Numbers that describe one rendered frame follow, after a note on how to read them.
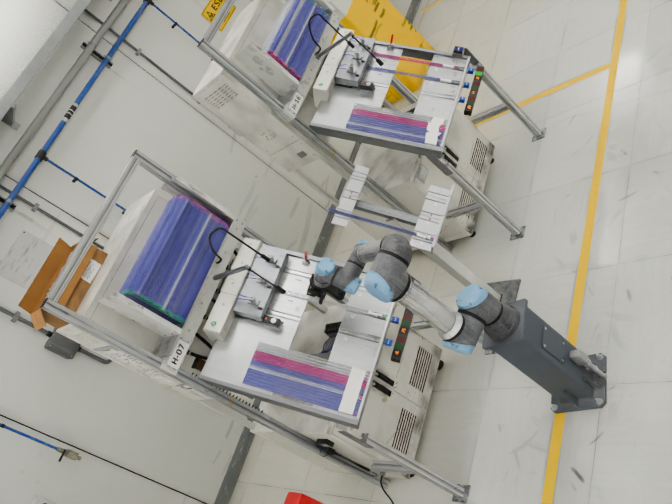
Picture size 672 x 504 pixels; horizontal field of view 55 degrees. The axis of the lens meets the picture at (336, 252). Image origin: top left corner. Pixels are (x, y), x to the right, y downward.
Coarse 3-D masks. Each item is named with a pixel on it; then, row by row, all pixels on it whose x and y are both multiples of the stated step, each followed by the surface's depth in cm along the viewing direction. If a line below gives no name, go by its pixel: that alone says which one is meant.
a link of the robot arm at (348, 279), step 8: (352, 264) 259; (336, 272) 258; (344, 272) 258; (352, 272) 258; (360, 272) 260; (336, 280) 258; (344, 280) 257; (352, 280) 257; (360, 280) 258; (344, 288) 258; (352, 288) 257
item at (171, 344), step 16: (128, 160) 277; (128, 176) 272; (176, 176) 281; (112, 192) 266; (176, 192) 293; (192, 192) 288; (112, 208) 265; (224, 208) 291; (96, 224) 260; (80, 240) 257; (224, 240) 288; (80, 256) 253; (64, 272) 248; (208, 272) 280; (64, 288) 247; (112, 304) 260; (128, 304) 254; (144, 320) 265; (160, 320) 261; (416, 320) 332; (176, 336) 267; (160, 352) 271; (176, 352) 267; (176, 368) 266; (384, 464) 294; (464, 496) 290
